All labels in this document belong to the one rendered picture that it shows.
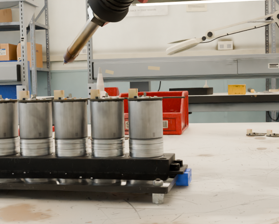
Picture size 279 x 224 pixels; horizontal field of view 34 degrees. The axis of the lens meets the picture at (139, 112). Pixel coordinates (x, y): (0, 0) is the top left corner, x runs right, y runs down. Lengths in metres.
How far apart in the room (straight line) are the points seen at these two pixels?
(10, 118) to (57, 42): 4.69
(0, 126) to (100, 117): 0.08
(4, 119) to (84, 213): 0.12
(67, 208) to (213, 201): 0.09
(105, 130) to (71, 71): 4.65
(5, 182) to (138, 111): 0.10
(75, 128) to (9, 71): 2.57
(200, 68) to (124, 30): 2.32
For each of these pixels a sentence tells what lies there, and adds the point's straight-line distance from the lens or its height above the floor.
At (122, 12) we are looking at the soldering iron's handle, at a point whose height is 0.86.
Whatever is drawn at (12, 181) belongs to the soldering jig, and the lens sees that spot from 0.31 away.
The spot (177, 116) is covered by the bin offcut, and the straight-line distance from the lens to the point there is 0.65.
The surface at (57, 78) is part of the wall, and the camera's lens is 5.02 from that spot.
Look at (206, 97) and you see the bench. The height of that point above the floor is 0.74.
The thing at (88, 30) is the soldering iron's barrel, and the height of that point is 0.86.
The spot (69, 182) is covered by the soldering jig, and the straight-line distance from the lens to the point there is 0.30.
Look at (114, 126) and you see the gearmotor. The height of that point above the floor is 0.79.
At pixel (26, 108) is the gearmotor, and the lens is 0.34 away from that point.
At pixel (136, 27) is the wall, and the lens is 4.87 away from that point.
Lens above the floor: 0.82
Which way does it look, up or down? 3 degrees down
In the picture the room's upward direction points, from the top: 1 degrees counter-clockwise
